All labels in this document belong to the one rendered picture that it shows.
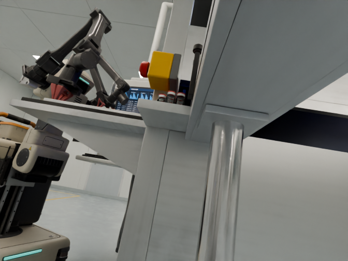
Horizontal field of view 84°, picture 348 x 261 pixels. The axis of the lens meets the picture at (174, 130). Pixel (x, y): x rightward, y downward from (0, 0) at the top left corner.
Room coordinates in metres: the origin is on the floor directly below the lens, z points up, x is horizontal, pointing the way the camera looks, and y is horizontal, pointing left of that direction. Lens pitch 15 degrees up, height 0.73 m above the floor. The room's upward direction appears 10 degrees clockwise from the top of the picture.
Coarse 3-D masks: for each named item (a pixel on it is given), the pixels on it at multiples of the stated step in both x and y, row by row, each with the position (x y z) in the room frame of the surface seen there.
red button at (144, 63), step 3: (141, 63) 0.42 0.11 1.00; (144, 63) 0.42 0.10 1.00; (147, 63) 0.42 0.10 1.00; (141, 66) 0.42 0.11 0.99; (144, 66) 0.42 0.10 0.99; (147, 66) 0.42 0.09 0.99; (141, 69) 0.43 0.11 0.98; (144, 69) 0.43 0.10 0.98; (147, 69) 0.43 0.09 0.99; (141, 72) 0.43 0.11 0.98; (144, 72) 0.43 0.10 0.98; (147, 72) 0.44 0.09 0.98; (141, 75) 0.44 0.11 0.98; (144, 75) 0.44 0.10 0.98; (147, 75) 0.44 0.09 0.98
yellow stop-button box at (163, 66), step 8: (152, 56) 0.41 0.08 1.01; (160, 56) 0.40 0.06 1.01; (168, 56) 0.40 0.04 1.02; (176, 56) 0.40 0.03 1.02; (152, 64) 0.41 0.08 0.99; (160, 64) 0.40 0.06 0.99; (168, 64) 0.40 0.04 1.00; (176, 64) 0.40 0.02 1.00; (152, 72) 0.40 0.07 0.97; (160, 72) 0.40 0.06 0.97; (168, 72) 0.40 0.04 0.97; (176, 72) 0.40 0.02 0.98; (152, 80) 0.43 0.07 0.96; (160, 80) 0.42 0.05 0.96; (168, 80) 0.41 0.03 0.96; (176, 80) 0.41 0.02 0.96; (152, 88) 0.47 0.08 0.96; (160, 88) 0.46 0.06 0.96; (168, 88) 0.45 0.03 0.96; (176, 88) 0.45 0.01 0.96
